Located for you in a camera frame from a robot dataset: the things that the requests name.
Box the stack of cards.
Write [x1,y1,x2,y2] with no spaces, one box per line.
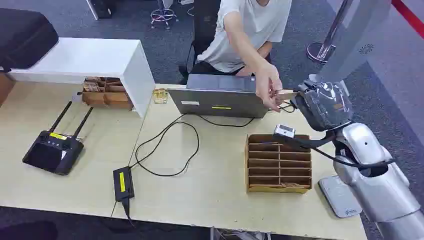
[82,81,102,94]

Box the white desk shelf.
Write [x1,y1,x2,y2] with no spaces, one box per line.
[6,37,157,119]

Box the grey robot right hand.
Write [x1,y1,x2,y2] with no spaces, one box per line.
[291,79,355,133]

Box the chrome stanchion post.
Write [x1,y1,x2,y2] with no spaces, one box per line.
[306,0,353,64]

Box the black box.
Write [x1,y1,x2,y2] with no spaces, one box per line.
[90,0,117,19]

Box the red barrier belt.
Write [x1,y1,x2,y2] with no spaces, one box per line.
[391,0,424,40]

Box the black laptop power cable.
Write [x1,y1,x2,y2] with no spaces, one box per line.
[129,112,256,178]

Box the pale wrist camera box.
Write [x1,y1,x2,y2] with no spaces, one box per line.
[273,124,296,139]

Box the grey metal frame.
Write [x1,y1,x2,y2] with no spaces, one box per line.
[210,226,273,240]

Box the wooden organiser box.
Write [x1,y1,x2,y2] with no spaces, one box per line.
[81,76,134,111]

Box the pale card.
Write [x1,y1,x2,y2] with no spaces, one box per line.
[276,91,301,102]

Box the grey laptop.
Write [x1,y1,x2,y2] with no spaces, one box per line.
[167,73,269,119]

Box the slotted wooden card box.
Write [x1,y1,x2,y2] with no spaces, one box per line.
[245,133,313,195]

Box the black mains cord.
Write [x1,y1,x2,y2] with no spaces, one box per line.
[120,197,137,229]

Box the person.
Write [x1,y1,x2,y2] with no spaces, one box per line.
[190,0,293,113]

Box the black drive cable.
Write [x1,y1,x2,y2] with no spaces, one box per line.
[268,101,297,114]

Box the silver kiosk stand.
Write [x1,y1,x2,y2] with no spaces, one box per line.
[308,0,394,93]

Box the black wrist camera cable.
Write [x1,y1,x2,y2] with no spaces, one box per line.
[274,131,396,170]

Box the white panel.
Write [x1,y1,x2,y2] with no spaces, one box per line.
[85,0,100,21]

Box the black remote controller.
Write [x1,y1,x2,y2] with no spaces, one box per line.
[22,100,95,176]

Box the person's right hand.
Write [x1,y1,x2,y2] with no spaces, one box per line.
[254,62,285,113]

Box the black case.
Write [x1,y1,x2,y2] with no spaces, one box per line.
[0,8,60,73]

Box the flat grey card reader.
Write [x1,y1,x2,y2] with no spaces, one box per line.
[317,175,363,220]

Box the chrome stool base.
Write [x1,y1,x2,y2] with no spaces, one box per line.
[150,0,180,31]

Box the black power adapter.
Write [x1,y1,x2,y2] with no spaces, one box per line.
[112,166,136,203]

